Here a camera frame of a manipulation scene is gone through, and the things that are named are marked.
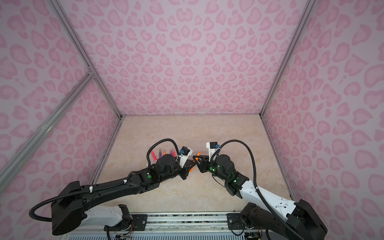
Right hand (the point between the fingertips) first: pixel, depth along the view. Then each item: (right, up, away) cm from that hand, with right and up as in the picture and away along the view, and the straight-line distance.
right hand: (194, 157), depth 74 cm
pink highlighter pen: (-27, -4, +24) cm, 36 cm away
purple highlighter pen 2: (-16, -2, +24) cm, 29 cm away
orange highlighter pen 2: (-11, +5, -15) cm, 19 cm away
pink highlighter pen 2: (-14, -2, +24) cm, 28 cm away
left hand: (+1, -2, +1) cm, 2 cm away
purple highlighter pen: (-23, -3, +26) cm, 35 cm away
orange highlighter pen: (+1, -1, +1) cm, 2 cm away
